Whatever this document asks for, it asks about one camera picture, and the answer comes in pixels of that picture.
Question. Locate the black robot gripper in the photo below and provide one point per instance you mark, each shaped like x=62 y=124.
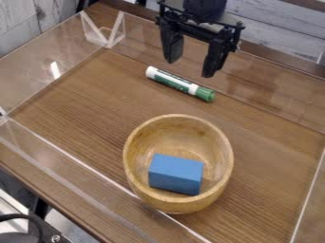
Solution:
x=204 y=20

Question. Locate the clear acrylic corner bracket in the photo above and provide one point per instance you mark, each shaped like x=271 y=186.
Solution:
x=106 y=37

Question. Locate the black metal table leg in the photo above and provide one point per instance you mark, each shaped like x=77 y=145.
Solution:
x=42 y=208

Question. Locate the blue rectangular block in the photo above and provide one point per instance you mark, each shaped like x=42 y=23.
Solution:
x=176 y=174

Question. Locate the brown wooden bowl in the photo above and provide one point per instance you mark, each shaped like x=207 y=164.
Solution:
x=186 y=137

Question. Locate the green and white marker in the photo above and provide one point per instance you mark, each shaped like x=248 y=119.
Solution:
x=181 y=84

